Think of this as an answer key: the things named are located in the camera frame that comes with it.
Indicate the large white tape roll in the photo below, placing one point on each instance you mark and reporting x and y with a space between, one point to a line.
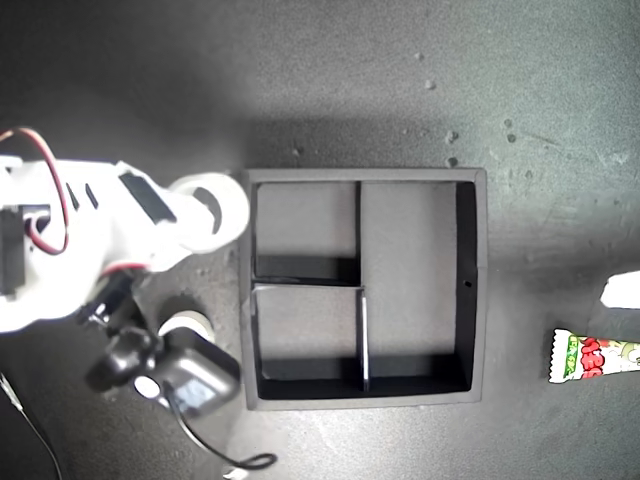
235 210

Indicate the small white tape roll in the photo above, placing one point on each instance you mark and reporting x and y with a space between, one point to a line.
192 320

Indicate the printed snack bar wrapper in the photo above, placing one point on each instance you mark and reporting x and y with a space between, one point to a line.
595 355

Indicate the black compartment tray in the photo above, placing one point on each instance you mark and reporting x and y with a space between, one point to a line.
410 280

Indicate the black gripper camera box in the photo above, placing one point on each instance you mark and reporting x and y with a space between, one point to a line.
200 370

